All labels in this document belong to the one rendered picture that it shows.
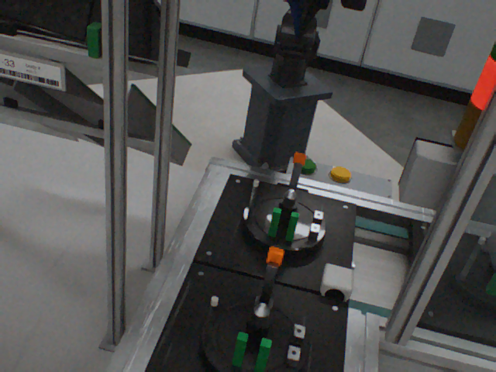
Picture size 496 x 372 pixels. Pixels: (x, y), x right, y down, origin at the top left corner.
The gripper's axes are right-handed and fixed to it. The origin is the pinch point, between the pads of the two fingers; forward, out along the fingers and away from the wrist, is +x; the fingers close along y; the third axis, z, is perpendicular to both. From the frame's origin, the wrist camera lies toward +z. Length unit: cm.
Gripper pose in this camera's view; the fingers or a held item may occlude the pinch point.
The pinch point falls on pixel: (302, 18)
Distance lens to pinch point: 93.0
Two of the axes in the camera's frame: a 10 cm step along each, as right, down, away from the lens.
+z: -2.1, 5.6, -8.0
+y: 9.7, 2.4, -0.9
